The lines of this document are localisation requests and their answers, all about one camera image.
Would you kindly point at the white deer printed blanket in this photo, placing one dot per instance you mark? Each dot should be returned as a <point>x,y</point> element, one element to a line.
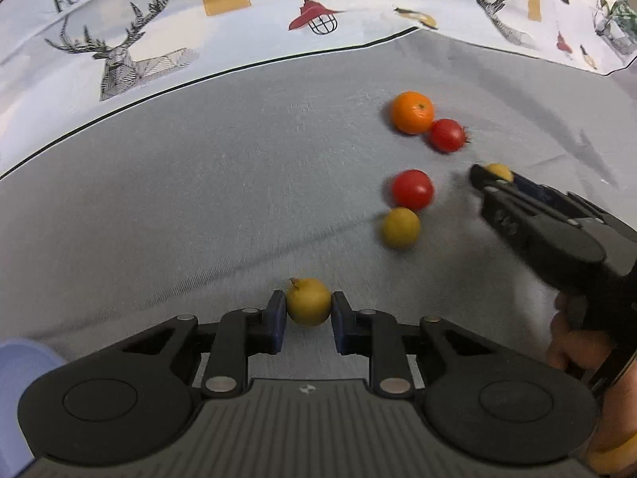
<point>199,10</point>

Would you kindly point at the yellow wristband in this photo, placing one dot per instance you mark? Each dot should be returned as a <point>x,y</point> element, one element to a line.
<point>619,455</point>

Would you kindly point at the small yellow fruit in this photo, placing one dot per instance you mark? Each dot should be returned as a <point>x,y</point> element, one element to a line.
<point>400,227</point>
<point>308,302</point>
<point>500,172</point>

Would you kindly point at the red tomato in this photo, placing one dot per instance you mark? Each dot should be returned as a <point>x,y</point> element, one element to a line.
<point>448,135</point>
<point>412,189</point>

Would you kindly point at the blue plate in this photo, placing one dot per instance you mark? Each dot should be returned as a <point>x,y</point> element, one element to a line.
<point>20,373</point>

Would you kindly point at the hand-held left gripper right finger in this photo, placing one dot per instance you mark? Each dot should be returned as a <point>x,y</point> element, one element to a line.
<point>342,326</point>

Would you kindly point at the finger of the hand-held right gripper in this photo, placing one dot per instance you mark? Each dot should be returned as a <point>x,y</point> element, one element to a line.
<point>517,229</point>
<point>542,194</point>

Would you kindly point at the person's right forearm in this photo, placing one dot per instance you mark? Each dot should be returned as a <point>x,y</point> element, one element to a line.
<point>619,418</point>

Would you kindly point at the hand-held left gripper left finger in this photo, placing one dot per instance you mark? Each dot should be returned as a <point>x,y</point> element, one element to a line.
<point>276,323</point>

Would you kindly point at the orange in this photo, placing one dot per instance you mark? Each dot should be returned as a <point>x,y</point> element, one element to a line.
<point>412,112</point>

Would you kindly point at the person's right hand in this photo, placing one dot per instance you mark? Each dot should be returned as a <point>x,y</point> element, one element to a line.
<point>572,351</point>

